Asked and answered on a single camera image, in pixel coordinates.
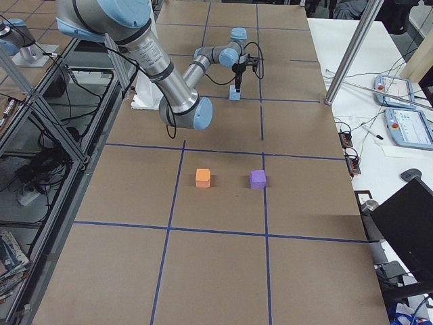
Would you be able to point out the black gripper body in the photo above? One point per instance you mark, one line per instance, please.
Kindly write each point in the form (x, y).
(238, 72)

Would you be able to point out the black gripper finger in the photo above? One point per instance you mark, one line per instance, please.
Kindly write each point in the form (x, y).
(238, 82)

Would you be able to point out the light blue foam block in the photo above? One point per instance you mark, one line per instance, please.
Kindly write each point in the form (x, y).
(234, 93)

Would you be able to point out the neighbour robot arm base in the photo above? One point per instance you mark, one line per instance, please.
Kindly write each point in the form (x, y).
(19, 43)

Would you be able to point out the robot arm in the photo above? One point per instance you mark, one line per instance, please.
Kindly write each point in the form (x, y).
(128, 23)

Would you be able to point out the orange foam block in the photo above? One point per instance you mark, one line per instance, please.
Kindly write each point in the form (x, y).
(203, 178)

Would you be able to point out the purple foam block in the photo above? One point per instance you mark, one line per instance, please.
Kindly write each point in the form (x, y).
(258, 179)

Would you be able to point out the orange connector box far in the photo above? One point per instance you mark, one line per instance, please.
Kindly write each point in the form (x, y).
(345, 139)

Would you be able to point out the orange connector box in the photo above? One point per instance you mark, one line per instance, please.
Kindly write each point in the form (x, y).
(345, 139)
(353, 164)

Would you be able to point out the orange connector box near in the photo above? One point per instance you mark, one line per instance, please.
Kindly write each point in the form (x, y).
(353, 164)

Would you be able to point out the upper teach pendant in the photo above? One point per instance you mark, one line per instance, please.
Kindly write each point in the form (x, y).
(394, 91)

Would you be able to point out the teach pendant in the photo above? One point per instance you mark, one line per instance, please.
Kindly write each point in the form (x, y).
(409, 128)
(394, 91)

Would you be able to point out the lower teach pendant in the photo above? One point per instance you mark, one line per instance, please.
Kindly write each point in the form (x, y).
(409, 128)

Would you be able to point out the metal cup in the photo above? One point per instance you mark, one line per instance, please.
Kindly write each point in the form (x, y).
(368, 207)

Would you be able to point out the black laptop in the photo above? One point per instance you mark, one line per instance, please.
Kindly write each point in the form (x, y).
(405, 221)

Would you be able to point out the stack of books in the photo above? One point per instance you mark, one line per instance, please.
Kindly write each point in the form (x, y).
(14, 263)

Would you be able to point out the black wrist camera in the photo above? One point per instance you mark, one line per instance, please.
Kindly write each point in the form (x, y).
(253, 61)

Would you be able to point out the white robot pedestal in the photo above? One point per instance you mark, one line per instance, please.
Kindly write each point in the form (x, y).
(147, 95)

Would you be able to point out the aluminium frame post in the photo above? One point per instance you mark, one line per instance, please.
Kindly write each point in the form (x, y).
(367, 19)

